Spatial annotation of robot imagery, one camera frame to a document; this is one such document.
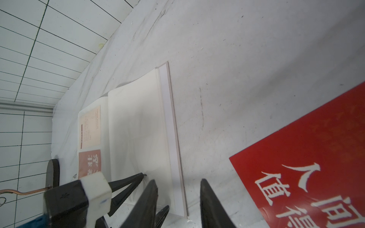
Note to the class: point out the white photo album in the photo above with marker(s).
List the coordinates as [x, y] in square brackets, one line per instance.
[139, 135]

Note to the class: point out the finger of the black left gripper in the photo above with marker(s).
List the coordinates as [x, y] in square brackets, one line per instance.
[130, 184]
[161, 216]

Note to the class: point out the cream text photo card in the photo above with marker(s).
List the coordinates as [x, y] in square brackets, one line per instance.
[90, 128]

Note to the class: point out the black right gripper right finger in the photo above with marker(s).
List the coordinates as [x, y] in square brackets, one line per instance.
[213, 215]

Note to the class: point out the copper wire jewelry stand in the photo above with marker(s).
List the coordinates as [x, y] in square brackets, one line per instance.
[34, 184]

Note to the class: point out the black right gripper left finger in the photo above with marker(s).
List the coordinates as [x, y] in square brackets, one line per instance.
[143, 215]

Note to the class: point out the red photo card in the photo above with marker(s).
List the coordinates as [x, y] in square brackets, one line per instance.
[311, 173]

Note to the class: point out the orange photo card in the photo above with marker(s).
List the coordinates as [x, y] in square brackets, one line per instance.
[89, 163]

